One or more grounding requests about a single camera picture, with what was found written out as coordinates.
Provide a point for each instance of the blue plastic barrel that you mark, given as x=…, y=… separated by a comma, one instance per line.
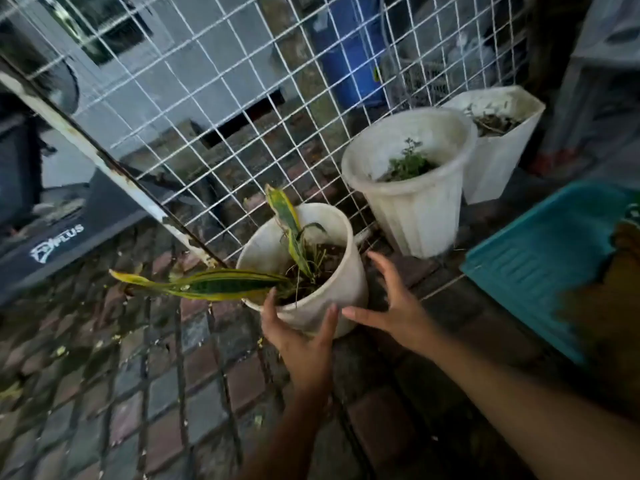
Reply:
x=350, y=54

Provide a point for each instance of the person's right hand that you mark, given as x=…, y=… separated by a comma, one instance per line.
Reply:
x=405, y=319

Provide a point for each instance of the white hexagonal pot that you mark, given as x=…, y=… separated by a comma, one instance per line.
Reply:
x=492, y=164

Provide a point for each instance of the rusty white metal bar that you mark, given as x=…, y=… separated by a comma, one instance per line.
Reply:
x=100, y=162

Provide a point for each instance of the person's right forearm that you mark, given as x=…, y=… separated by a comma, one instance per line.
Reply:
x=525, y=414

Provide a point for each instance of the teal plastic dustpan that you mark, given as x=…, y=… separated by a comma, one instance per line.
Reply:
x=530, y=264

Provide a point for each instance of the small dark window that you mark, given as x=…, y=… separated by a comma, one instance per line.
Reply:
x=100, y=24

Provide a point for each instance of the white plastic basket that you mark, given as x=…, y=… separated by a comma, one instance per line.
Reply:
x=425, y=87

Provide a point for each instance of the person's left forearm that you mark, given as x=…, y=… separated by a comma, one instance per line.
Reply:
x=290, y=439

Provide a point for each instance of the person's left hand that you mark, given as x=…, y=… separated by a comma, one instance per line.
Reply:
x=305, y=359

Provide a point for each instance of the tall white ribbed pot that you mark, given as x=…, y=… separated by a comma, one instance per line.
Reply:
x=425, y=214

